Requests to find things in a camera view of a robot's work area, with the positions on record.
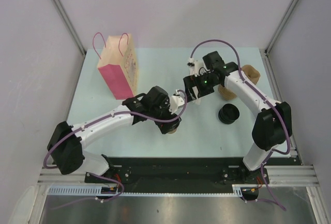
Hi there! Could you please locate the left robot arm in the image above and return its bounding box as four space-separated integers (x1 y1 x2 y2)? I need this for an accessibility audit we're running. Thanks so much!
43 86 188 183

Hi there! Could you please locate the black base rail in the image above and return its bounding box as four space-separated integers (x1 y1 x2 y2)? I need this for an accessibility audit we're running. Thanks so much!
72 157 270 194

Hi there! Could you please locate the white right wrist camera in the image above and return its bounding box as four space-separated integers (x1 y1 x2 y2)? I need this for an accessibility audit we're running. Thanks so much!
187 57 204 77

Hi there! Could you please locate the white wrapped straws bundle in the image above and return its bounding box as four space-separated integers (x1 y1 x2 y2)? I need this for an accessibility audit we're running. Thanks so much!
191 87 201 105

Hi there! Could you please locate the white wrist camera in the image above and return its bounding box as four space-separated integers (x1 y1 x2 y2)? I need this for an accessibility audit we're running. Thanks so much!
169 89 187 114
187 57 204 77

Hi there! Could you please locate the brown pulp cup carrier stack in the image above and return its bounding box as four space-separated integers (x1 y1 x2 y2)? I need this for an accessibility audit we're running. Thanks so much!
218 65 261 101

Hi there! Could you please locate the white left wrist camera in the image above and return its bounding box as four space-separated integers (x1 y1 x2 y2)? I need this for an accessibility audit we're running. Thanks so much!
169 89 187 114

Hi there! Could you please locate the left aluminium frame post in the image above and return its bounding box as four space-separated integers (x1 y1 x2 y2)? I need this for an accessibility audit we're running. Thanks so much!
38 0 87 55

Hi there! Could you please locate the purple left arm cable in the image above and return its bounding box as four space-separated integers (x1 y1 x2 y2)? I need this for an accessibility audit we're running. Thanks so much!
42 91 188 211

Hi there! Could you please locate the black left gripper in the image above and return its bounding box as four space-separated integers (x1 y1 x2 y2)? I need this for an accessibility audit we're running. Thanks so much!
149 97 180 133

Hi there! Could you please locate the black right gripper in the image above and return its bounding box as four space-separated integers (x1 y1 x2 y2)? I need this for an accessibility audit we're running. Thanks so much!
183 72 219 103

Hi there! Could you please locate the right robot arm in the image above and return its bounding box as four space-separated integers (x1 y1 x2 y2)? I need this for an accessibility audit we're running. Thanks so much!
183 51 292 183

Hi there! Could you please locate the aluminium frame post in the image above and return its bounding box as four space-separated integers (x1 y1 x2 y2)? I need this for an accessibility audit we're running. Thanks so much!
38 0 87 55
265 0 313 55

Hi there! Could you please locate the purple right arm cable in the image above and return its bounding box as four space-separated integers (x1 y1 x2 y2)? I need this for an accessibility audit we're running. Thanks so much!
190 39 292 212

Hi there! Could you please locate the brown paper cup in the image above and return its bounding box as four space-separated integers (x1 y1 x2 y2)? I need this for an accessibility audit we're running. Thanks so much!
168 128 177 134

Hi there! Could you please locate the right aluminium frame post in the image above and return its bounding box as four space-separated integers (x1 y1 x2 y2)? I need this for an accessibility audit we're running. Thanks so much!
265 0 313 55

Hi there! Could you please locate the pink paper gift bag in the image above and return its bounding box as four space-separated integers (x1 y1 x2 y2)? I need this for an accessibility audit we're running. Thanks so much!
96 33 139 100

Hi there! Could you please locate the black cup lid stack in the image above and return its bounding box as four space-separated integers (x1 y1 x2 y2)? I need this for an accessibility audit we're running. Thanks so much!
218 103 240 125

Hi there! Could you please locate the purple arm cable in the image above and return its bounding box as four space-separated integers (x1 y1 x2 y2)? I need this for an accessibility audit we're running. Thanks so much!
42 91 188 211
190 39 292 212

